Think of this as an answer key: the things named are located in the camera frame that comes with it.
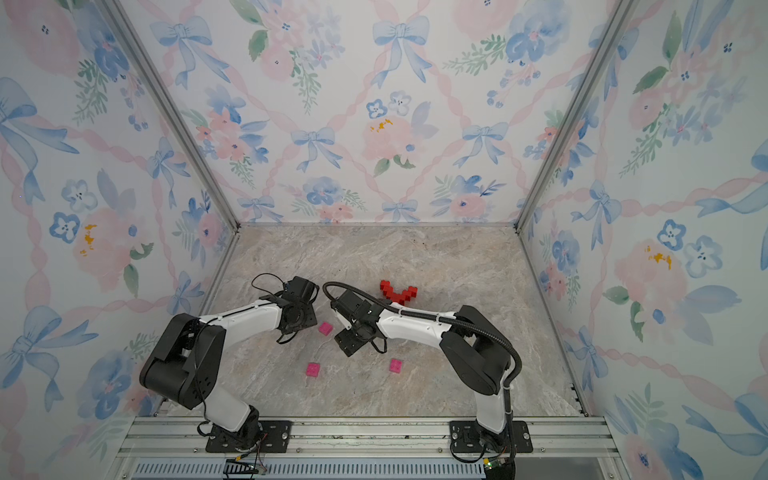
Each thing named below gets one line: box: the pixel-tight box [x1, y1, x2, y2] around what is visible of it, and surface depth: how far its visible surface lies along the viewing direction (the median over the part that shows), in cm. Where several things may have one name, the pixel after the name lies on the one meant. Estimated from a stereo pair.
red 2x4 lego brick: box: [380, 280, 419, 306], surface depth 100 cm
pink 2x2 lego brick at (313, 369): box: [306, 363, 321, 377], surface depth 86 cm
